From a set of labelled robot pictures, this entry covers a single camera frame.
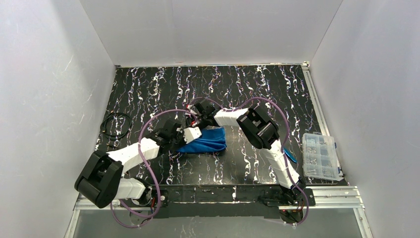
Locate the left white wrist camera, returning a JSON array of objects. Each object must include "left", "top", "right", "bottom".
[{"left": 183, "top": 127, "right": 202, "bottom": 144}]

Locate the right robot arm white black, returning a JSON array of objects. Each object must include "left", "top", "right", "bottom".
[{"left": 188, "top": 100, "right": 302, "bottom": 198}]

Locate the blue cloth napkin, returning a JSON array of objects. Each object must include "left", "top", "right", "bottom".
[{"left": 176, "top": 127, "right": 227, "bottom": 154}]

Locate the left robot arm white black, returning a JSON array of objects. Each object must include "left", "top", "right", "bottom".
[{"left": 74, "top": 120, "right": 187, "bottom": 208}]

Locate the aluminium frame rail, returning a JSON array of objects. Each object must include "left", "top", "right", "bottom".
[{"left": 65, "top": 184, "right": 372, "bottom": 238}]

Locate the clear plastic organizer box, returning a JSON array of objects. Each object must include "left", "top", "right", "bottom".
[{"left": 302, "top": 133, "right": 344, "bottom": 181}]

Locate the black coiled cable upper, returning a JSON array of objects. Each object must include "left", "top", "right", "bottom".
[{"left": 100, "top": 112, "right": 134, "bottom": 142}]

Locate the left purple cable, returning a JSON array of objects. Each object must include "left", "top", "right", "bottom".
[{"left": 109, "top": 109, "right": 199, "bottom": 230}]

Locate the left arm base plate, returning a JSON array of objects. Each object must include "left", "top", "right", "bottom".
[{"left": 124, "top": 186, "right": 169, "bottom": 209}]

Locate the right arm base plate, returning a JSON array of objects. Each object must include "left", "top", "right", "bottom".
[{"left": 259, "top": 187, "right": 315, "bottom": 224}]

